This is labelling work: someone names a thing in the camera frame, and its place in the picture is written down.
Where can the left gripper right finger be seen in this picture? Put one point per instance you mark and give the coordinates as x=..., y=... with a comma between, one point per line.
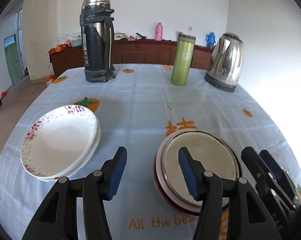
x=192, y=171

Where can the persimmon print tablecloth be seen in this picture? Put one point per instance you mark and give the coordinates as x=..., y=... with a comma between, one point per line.
x=138, y=110

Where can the pink thermos flask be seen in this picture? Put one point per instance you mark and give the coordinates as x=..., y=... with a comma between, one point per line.
x=159, y=32

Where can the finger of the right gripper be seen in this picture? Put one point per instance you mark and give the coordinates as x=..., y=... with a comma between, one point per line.
x=256, y=166
x=275, y=169

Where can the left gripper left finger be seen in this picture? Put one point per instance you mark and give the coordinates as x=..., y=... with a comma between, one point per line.
x=115, y=171

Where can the white plastic bucket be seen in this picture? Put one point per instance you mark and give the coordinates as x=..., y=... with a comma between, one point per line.
x=49, y=80

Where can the stainless electric kettle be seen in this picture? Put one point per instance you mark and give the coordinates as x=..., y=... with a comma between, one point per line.
x=225, y=65

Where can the blue thermos flask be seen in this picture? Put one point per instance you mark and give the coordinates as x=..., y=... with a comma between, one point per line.
x=210, y=40

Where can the green thermos bottle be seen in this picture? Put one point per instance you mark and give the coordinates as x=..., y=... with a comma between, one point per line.
x=183, y=59

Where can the brown wooden sideboard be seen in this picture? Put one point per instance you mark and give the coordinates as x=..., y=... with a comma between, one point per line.
x=138, y=51

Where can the pink flower white plate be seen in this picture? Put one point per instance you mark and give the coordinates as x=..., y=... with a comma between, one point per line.
x=59, y=141

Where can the green door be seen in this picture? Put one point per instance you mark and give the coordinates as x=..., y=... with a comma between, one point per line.
x=12, y=55

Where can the stainless steel bowl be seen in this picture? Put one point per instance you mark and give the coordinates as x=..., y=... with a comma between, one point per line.
x=214, y=154

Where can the large black thermos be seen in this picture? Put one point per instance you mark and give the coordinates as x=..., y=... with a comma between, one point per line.
x=97, y=33

